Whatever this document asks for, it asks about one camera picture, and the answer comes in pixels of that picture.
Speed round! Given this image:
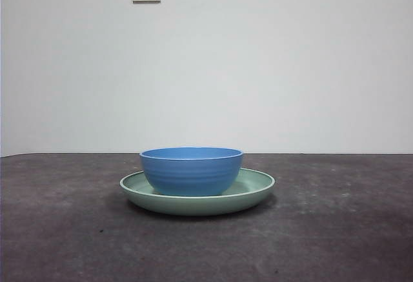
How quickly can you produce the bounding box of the blue ribbed bowl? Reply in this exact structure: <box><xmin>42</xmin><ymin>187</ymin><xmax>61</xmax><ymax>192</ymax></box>
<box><xmin>139</xmin><ymin>146</ymin><xmax>244</xmax><ymax>197</ymax></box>

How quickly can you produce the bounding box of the green round plate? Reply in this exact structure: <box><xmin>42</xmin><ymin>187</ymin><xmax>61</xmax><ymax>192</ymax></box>
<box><xmin>119</xmin><ymin>166</ymin><xmax>277</xmax><ymax>217</ymax></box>

